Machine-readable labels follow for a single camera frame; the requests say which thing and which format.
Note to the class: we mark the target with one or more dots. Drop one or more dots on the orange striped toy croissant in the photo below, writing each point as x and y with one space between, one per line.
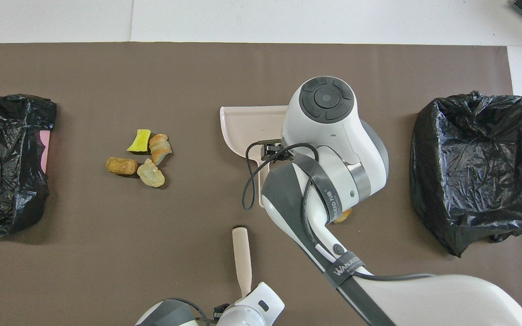
343 218
160 149

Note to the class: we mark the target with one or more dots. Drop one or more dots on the brown toy bread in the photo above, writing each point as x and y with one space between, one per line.
122 165

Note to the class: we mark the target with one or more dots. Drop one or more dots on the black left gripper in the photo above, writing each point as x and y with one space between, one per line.
221 312

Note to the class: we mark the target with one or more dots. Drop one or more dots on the yellow green sponge piece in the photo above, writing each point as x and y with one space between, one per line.
139 141

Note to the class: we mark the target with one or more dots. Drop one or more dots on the brown table mat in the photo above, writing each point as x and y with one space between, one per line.
152 81

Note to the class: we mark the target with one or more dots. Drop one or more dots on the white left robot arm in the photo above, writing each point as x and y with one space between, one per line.
252 312

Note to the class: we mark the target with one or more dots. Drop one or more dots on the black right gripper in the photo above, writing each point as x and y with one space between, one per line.
274 151

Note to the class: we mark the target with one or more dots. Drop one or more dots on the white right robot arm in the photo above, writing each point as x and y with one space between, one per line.
329 131

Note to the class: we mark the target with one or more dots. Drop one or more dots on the beige hand brush black bristles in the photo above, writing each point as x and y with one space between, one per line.
241 253

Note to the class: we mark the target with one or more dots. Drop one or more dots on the beige plastic dustpan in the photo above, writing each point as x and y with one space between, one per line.
247 127

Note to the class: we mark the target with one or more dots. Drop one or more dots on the black trash bag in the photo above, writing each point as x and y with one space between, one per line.
469 181
7 158

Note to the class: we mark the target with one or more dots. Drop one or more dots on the pink plastic bin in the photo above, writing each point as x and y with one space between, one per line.
45 149

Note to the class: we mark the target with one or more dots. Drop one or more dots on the pale toy bread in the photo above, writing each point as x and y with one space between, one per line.
151 175

